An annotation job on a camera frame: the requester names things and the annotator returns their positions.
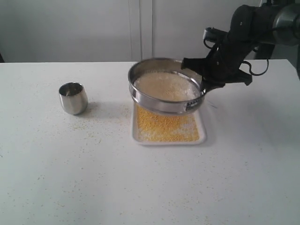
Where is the stainless steel cup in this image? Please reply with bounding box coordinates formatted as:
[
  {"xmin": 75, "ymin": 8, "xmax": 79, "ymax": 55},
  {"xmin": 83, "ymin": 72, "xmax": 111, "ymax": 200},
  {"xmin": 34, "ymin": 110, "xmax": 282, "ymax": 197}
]
[{"xmin": 59, "ymin": 82, "xmax": 88, "ymax": 115}]

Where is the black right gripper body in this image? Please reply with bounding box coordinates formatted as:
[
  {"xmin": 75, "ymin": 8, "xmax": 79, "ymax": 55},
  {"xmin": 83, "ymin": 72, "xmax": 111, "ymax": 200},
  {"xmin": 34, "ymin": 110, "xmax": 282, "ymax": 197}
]
[{"xmin": 202, "ymin": 39, "xmax": 252, "ymax": 86}]

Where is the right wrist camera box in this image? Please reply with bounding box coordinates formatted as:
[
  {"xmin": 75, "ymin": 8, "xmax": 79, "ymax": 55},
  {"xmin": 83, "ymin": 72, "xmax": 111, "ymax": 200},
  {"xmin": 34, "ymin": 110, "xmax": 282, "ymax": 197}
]
[{"xmin": 203, "ymin": 27, "xmax": 227, "ymax": 44}]

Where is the round stainless steel sieve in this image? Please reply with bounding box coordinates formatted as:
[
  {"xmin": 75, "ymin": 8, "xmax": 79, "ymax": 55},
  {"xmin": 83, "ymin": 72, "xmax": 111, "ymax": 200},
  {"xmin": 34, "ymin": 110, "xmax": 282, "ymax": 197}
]
[{"xmin": 128, "ymin": 58, "xmax": 204, "ymax": 115}]

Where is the white square plastic tray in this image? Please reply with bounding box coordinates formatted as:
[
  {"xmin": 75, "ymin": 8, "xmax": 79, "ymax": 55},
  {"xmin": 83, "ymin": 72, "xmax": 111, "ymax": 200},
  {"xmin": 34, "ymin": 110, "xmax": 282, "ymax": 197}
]
[{"xmin": 131, "ymin": 103, "xmax": 206, "ymax": 145}]

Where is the grain mixture of rice and millet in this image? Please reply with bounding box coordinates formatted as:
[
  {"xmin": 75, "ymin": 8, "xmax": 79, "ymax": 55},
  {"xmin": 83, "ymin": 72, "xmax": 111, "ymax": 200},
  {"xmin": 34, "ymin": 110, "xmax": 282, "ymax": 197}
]
[{"xmin": 134, "ymin": 72, "xmax": 199, "ymax": 102}]

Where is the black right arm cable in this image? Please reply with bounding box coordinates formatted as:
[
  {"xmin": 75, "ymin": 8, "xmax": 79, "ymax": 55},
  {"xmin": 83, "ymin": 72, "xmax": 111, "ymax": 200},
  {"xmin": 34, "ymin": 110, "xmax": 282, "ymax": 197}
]
[{"xmin": 203, "ymin": 27, "xmax": 300, "ymax": 76}]

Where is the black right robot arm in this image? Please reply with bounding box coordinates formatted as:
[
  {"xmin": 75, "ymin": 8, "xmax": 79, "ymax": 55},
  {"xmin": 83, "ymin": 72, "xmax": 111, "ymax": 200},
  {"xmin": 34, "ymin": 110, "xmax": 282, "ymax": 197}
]
[{"xmin": 181, "ymin": 0, "xmax": 300, "ymax": 96}]

